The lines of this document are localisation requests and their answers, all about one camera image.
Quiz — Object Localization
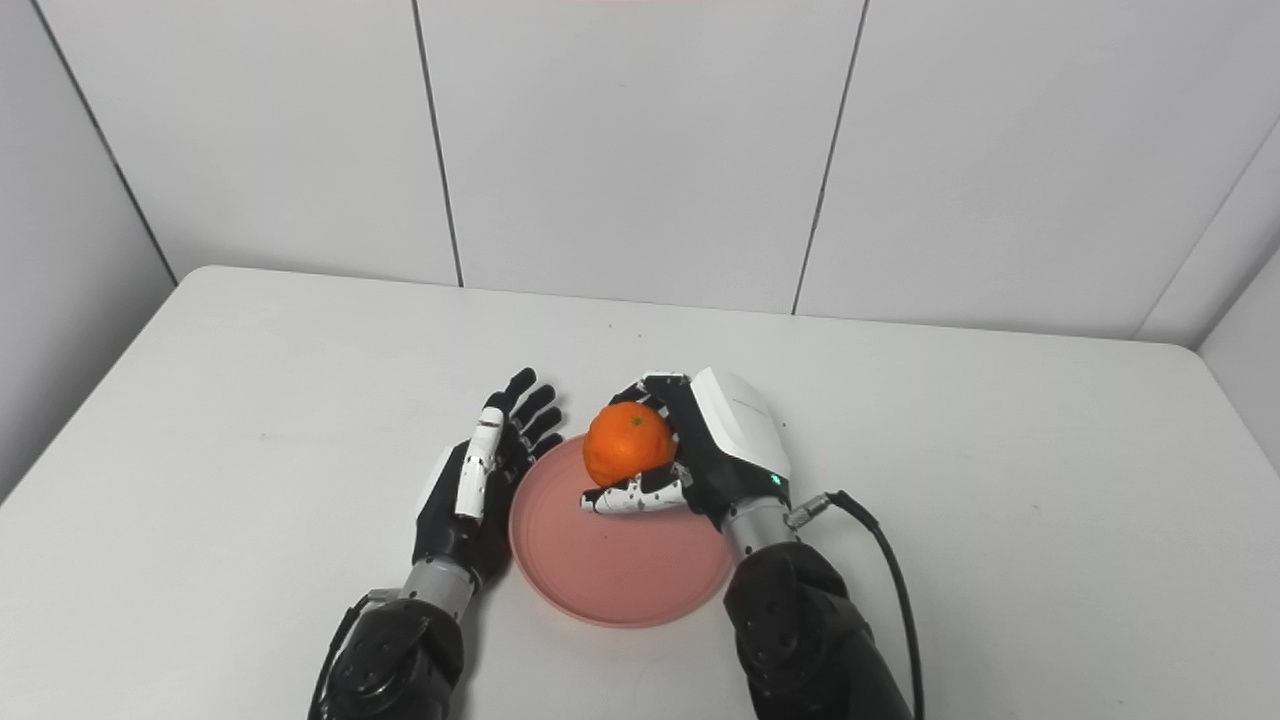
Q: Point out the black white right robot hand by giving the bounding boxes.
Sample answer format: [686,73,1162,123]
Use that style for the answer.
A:
[580,367,793,533]

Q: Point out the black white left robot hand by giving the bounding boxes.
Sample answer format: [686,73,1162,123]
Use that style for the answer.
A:
[412,367,565,591]

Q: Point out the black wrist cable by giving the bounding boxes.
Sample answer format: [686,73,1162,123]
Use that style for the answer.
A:
[308,590,401,720]
[785,490,926,720]

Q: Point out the pink round plate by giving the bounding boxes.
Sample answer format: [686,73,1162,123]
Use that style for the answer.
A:
[508,432,741,629]

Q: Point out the orange mandarin fruit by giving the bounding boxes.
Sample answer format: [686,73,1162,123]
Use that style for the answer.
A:
[583,401,679,489]

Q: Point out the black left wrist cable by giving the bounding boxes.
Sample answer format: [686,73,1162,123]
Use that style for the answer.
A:
[308,590,401,720]

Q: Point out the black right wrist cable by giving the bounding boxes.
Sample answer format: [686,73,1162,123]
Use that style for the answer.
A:
[785,490,926,720]

